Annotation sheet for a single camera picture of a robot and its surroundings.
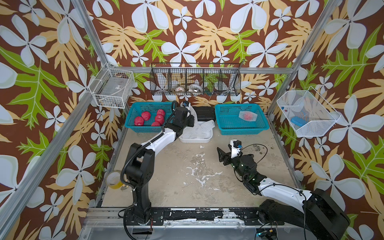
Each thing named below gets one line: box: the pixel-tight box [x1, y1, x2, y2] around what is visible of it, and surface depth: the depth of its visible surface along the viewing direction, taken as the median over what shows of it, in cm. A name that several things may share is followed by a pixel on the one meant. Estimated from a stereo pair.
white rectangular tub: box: [179, 121, 214, 143], surface depth 103 cm
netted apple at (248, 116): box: [238, 111, 258, 122], surface depth 113 cm
